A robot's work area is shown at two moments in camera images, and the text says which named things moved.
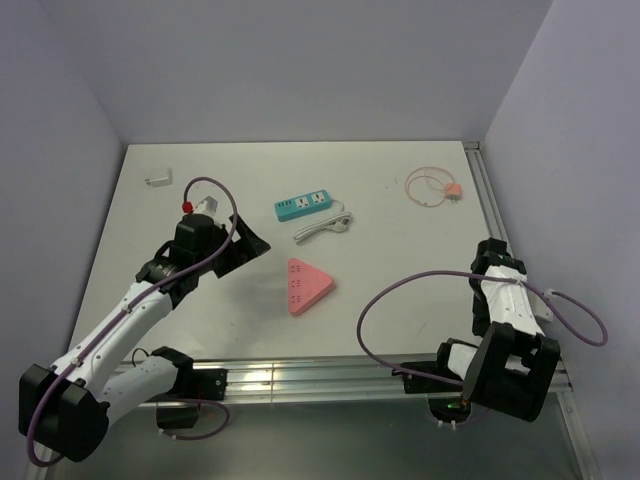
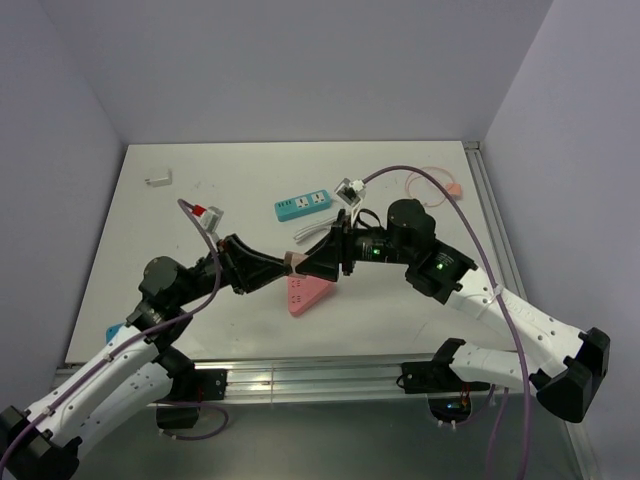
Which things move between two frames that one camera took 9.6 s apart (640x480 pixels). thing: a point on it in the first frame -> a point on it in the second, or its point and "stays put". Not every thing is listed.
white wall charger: (161, 181) stays put
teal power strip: (311, 202) stays put
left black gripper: (242, 251) -> (238, 260)
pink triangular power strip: (305, 285) stays put
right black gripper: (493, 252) -> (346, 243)
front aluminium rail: (283, 380) stays put
